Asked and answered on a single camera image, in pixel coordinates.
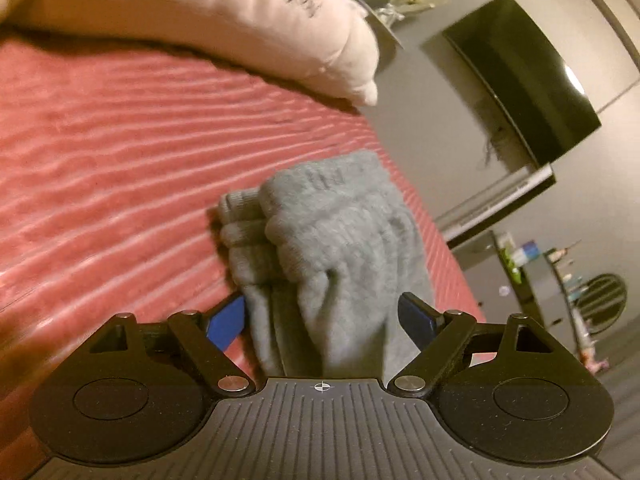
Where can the grey vanity desk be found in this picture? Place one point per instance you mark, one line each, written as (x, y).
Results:
(572, 288)

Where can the white door frame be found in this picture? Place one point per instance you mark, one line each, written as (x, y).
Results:
(484, 209)

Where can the green cloth on cabinet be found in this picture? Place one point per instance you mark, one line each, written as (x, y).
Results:
(510, 266)

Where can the yellow two-tier side table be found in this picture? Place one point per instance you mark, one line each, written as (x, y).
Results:
(382, 26)

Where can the blue and white canister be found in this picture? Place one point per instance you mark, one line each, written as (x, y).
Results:
(526, 253)

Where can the round vanity mirror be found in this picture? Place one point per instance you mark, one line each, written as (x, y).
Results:
(602, 302)

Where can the black wall television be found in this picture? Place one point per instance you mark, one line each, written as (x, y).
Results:
(536, 89)

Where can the cream plush pillow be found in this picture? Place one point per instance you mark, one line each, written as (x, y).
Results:
(326, 46)

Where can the grey sweatpants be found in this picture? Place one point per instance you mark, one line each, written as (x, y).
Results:
(322, 253)

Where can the grey drawer cabinet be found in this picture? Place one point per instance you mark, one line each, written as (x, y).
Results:
(492, 283)

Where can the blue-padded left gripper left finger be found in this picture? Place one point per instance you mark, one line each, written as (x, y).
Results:
(203, 337)

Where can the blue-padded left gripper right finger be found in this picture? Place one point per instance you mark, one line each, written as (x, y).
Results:
(441, 338)

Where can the red ribbed bedspread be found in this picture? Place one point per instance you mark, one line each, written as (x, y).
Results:
(113, 157)

